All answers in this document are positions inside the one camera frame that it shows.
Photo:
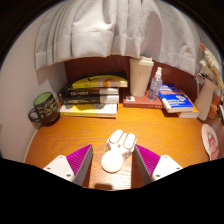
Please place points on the cream tumbler with lid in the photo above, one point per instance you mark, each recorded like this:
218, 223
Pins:
140, 78

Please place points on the clear spray bottle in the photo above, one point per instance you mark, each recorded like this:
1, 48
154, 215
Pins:
154, 87

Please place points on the orange book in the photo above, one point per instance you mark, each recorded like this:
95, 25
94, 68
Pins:
190, 114

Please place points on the white curtain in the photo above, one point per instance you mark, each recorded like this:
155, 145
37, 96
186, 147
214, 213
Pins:
110, 26

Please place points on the dark red book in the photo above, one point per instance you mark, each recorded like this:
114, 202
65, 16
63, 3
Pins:
136, 102

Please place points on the blue book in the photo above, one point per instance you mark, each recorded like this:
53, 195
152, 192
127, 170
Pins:
175, 98

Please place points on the white ceramic jug vase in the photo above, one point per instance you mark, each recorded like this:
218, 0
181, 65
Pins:
205, 100

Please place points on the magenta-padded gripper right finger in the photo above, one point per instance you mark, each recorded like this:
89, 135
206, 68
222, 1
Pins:
165, 165

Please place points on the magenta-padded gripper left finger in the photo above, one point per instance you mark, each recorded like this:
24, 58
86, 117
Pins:
60, 165

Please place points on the yellow and white book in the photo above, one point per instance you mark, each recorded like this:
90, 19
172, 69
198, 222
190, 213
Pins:
88, 110

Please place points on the white computer mouse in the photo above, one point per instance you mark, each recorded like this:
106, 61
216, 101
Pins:
113, 160

